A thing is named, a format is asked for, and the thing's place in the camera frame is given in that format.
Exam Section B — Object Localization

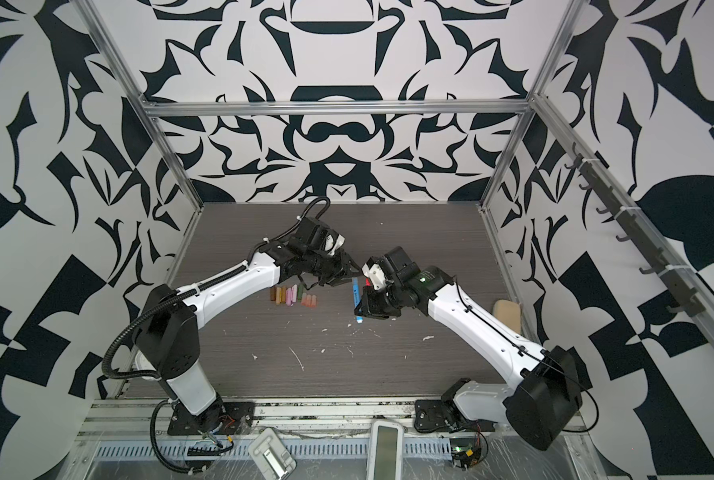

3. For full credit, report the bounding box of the blue highlighter pen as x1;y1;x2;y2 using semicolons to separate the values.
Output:
352;277;363;324

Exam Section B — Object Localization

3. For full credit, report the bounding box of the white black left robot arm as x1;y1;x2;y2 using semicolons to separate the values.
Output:
102;217;357;434

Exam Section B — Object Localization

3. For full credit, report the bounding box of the white clamp bracket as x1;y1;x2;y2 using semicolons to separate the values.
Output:
248;428;297;480

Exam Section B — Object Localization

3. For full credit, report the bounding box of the beige foam block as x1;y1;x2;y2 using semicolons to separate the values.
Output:
492;299;522;335

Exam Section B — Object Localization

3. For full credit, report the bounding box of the small circuit board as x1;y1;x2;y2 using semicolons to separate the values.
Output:
450;434;489;470

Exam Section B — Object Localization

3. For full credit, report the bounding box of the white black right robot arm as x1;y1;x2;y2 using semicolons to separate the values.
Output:
355;247;583;451

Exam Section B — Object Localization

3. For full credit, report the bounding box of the white rectangular tablet device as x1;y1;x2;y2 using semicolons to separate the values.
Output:
367;419;405;480

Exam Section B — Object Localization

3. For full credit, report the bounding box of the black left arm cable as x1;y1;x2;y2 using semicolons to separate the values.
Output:
149;398;214;475

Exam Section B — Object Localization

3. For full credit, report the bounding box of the black wall hook rail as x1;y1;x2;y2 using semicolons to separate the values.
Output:
568;142;706;318

